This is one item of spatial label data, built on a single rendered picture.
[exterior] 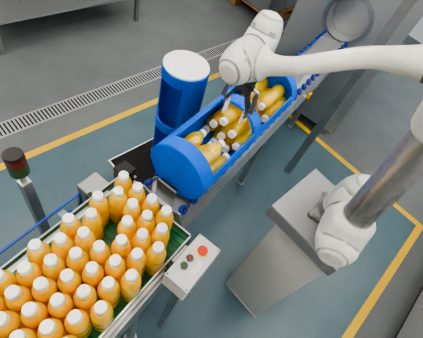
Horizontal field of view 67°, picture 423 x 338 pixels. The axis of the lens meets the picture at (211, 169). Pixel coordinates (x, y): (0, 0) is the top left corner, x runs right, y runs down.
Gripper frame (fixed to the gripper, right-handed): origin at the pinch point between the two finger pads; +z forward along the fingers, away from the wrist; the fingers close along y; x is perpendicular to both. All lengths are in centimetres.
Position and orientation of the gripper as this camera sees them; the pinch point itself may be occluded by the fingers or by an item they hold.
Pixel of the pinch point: (233, 112)
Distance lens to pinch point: 131.7
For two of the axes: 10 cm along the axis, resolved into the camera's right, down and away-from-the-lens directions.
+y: -7.8, -5.9, 2.1
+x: -5.8, 5.7, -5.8
